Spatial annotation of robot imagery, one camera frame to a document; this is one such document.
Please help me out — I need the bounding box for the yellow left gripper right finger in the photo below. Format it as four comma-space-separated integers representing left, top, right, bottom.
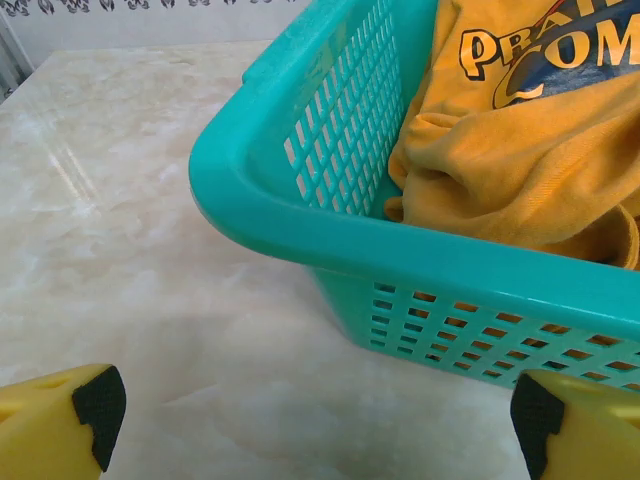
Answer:
509, 369, 640, 480

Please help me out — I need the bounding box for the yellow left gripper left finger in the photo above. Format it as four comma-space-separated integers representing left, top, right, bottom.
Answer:
0, 363, 127, 480

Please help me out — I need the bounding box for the yellow printed t-shirt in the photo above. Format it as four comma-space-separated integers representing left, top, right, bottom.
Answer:
383, 0, 640, 272

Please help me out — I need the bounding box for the teal plastic basket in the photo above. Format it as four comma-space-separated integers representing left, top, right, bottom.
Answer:
188, 0, 640, 396

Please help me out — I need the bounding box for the aluminium corner post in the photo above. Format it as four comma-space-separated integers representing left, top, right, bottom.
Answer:
0, 9, 37, 104

